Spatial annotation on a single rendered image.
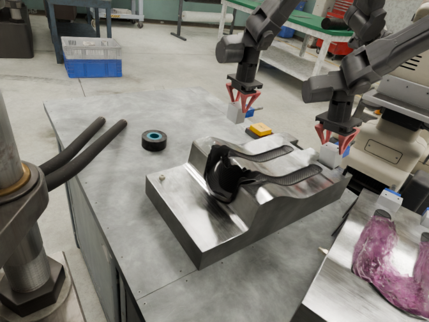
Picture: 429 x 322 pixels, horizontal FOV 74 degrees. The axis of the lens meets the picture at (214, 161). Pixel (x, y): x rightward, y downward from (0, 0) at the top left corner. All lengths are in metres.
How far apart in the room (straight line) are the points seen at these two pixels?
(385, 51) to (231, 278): 0.55
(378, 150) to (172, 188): 0.81
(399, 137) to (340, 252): 0.67
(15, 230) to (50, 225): 1.44
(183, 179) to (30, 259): 0.36
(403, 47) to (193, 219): 0.54
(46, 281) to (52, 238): 1.19
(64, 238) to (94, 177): 0.97
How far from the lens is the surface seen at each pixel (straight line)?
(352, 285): 0.57
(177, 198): 0.66
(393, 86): 1.14
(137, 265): 0.62
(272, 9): 0.81
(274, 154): 0.86
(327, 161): 0.87
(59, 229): 1.82
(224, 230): 0.61
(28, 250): 0.52
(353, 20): 1.08
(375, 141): 1.22
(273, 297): 0.63
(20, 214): 0.42
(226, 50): 0.80
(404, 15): 6.63
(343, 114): 0.80
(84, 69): 3.75
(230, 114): 0.93
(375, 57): 0.71
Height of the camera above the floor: 1.31
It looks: 34 degrees down
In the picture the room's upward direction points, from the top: 11 degrees clockwise
